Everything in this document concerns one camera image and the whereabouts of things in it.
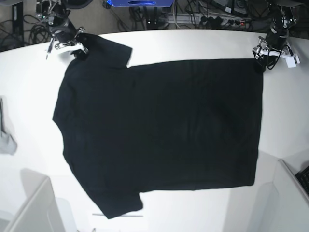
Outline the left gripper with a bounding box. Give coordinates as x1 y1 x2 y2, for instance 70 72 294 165
253 32 292 72

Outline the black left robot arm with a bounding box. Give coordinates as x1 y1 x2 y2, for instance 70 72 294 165
253 1 300 72

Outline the coiled black cable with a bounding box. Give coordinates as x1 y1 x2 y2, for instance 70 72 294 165
28 21 53 45

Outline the white partition panel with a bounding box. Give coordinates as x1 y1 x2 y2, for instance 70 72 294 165
0 169 76 232
247 159 309 232

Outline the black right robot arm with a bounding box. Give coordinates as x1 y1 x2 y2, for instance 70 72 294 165
36 0 89 60

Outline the white right partition panel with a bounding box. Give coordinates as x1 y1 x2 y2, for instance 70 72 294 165
247 159 309 232

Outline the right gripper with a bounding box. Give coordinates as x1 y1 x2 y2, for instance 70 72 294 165
49 26 89 59

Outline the white left partition panel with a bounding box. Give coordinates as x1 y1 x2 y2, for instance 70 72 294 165
0 169 76 232

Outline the black T-shirt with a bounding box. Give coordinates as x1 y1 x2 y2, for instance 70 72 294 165
53 33 263 219

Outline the white power strip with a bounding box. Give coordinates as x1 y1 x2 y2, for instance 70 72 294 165
164 13 251 27

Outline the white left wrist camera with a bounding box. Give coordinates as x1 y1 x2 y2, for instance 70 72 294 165
285 54 300 68

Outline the blue box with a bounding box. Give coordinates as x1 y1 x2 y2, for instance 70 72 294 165
107 0 174 7

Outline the grey cloth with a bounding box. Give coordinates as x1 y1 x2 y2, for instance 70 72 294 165
0 99 17 155

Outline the black keyboard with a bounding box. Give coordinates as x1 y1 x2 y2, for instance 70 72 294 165
295 166 309 194

